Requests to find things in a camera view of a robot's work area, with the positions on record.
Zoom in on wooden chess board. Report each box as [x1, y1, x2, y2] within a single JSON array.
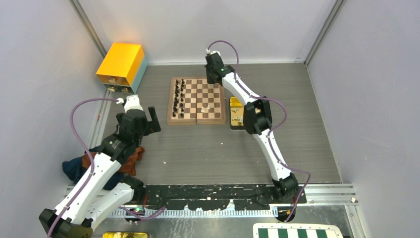
[[167, 77, 226, 125]]

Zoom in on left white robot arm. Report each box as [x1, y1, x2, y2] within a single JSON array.
[[39, 95, 161, 238]]

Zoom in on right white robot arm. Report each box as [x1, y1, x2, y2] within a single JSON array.
[[205, 49, 299, 204]]

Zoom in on green white checkered board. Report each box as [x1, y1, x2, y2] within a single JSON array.
[[253, 223, 344, 238]]

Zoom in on orange cloth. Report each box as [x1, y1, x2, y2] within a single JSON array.
[[82, 146, 145, 176]]

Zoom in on gold tin tray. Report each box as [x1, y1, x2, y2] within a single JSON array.
[[229, 97, 245, 130]]

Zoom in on yellow teal drawer box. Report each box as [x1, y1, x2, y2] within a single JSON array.
[[96, 42, 149, 94]]

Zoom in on dark blue cloth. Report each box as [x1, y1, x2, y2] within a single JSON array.
[[62, 152, 124, 190]]

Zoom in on gold tin front edge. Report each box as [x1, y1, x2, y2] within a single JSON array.
[[102, 232, 151, 238]]

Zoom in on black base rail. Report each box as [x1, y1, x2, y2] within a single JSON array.
[[126, 184, 307, 211]]

